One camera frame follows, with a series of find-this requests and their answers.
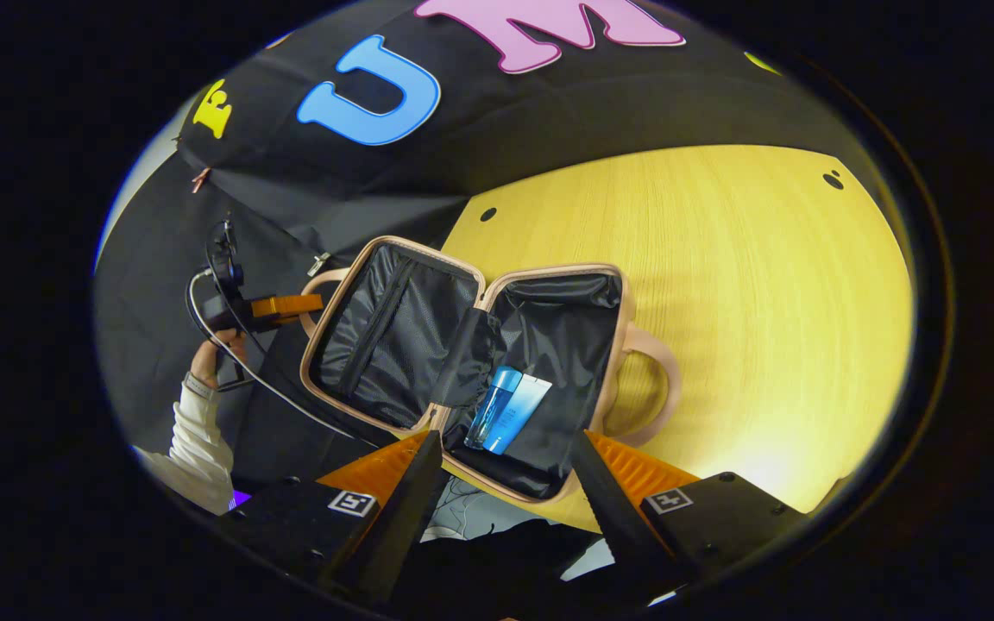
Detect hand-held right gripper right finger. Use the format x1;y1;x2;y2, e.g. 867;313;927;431
570;429;810;600

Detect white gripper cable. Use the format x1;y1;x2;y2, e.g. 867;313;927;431
187;267;381;445

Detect pink suitcase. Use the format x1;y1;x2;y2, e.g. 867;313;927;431
299;235;683;505

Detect blue skincare bottle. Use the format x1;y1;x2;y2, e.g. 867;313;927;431
464;365;524;450

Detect person's dark trousers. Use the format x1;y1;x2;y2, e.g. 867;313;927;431
393;516;636;609

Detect person's white printed shirt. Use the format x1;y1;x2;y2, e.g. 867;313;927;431
419;477;619;583

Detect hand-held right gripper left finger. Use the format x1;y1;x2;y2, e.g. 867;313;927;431
219;429;446;606

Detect black backdrop cloth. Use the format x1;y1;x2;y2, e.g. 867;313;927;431
93;0;895;497

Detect white blue skincare tube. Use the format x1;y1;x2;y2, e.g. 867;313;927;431
483;374;553;456

